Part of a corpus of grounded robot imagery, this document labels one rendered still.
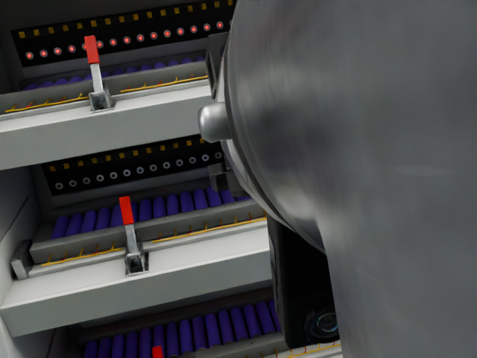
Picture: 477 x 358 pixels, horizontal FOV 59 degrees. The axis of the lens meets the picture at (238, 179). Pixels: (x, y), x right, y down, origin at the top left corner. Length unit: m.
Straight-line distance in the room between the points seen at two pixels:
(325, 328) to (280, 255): 0.05
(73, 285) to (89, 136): 0.18
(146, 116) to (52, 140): 0.11
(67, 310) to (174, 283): 0.13
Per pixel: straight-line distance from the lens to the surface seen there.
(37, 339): 0.66
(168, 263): 0.53
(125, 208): 0.54
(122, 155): 0.66
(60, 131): 0.52
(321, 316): 0.22
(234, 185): 0.21
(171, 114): 0.51
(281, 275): 0.20
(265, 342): 0.63
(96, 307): 0.55
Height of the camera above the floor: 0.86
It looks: 5 degrees down
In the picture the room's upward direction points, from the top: 11 degrees counter-clockwise
